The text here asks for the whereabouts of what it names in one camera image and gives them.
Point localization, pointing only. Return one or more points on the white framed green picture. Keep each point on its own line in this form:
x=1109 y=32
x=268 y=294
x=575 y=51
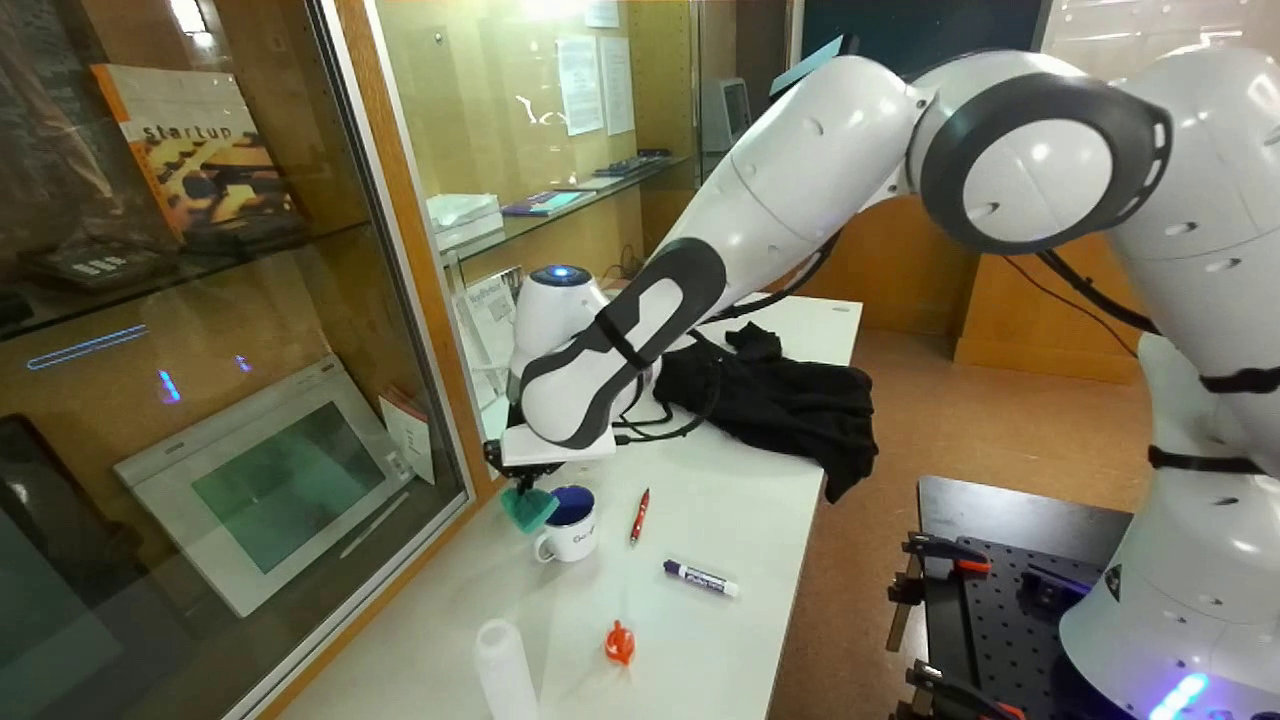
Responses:
x=265 y=485

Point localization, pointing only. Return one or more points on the teal flat book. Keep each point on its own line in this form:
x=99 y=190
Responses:
x=550 y=200

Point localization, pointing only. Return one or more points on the white wall papers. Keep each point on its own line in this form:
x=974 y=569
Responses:
x=594 y=80

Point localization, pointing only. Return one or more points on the red pen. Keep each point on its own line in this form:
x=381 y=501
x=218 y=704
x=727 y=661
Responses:
x=641 y=513

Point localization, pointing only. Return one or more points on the white printed booklet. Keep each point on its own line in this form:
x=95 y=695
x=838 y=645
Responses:
x=485 y=326

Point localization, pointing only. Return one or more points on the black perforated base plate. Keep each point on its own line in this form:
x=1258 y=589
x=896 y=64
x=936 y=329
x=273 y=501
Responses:
x=1012 y=584

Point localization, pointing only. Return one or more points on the black orange clamp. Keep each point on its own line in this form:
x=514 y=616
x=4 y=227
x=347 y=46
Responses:
x=934 y=563
x=955 y=695

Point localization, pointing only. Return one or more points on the grey old monitor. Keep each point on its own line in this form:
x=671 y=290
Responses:
x=728 y=107

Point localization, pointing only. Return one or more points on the green sponge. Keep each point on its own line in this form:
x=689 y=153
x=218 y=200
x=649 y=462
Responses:
x=528 y=509

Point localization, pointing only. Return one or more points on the small white card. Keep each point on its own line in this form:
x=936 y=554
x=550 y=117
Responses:
x=409 y=434

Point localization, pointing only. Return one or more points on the small orange plastic clip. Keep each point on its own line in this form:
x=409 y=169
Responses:
x=618 y=645

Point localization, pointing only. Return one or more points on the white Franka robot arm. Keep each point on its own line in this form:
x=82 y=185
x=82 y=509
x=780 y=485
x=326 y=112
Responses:
x=1203 y=402

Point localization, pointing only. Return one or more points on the white box on shelf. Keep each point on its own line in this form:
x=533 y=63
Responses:
x=467 y=219

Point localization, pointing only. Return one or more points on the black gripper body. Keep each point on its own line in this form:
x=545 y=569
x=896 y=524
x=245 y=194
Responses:
x=504 y=462

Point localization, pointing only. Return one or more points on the translucent white plastic cylinder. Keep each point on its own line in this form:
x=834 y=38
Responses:
x=504 y=675

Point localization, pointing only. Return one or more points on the black camera on stand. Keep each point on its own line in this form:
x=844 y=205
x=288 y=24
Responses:
x=810 y=63

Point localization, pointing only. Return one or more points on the white mug blue inside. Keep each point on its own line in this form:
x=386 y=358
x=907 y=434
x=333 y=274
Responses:
x=575 y=524

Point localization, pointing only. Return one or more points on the black cloth bag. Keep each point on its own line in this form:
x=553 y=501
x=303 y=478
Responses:
x=784 y=406

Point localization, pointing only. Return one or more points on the blue and white marker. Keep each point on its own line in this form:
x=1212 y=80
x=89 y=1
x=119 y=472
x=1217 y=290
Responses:
x=697 y=579

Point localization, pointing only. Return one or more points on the orange patterned book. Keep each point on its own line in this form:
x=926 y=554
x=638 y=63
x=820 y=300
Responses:
x=200 y=153

